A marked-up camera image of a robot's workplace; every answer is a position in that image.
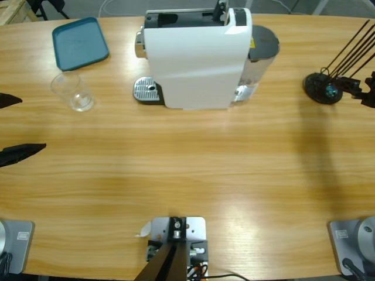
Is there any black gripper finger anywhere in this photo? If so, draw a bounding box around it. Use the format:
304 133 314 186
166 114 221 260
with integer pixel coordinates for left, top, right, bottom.
351 71 375 109
0 143 47 168
0 92 23 111
336 76 362 92

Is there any clear glass cup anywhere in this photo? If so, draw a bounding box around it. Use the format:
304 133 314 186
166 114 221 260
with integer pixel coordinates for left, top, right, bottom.
50 71 95 113

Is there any white capsule coffee machine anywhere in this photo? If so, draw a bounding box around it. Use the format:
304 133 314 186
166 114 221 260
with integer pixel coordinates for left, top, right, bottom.
133 0 281 112

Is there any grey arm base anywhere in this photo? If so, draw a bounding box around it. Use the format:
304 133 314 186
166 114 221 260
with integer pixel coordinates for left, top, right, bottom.
327 215 375 276
0 220 35 275

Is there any black capsule holder with rods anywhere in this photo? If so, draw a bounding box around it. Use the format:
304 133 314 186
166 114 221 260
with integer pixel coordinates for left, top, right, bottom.
302 19 375 105

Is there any grey metal leg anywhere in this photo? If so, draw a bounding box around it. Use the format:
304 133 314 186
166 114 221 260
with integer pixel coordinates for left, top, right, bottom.
313 0 329 15

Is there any wooden crate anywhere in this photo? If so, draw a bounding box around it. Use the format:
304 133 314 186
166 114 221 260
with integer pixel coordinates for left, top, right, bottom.
0 0 39 26

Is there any teal plastic tray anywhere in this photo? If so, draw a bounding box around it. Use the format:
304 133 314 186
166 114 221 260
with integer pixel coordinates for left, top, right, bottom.
52 16 110 73

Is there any black chair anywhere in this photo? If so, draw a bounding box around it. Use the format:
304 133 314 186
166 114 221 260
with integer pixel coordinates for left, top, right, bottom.
28 0 71 21

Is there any white paper tag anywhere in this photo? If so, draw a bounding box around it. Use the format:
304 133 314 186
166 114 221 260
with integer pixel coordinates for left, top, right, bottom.
134 221 152 238

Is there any white floor cable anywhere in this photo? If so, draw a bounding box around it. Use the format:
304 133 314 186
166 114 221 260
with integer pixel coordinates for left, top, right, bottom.
275 0 300 14
98 0 137 17

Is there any black base cable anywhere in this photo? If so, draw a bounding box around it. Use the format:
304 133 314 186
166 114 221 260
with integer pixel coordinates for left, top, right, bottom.
0 251 14 276
341 257 367 281

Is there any dark camera post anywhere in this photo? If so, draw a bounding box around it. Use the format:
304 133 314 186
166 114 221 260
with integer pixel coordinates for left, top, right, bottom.
136 216 188 281

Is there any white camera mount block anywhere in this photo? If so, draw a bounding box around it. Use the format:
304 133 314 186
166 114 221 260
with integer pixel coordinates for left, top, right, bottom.
146 215 209 277

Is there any orange cable bundle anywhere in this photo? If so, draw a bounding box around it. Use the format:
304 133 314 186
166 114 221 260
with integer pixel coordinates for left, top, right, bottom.
187 261 209 277

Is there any black mount cable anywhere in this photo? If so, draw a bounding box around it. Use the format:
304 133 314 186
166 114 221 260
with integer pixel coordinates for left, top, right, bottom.
204 273 250 281

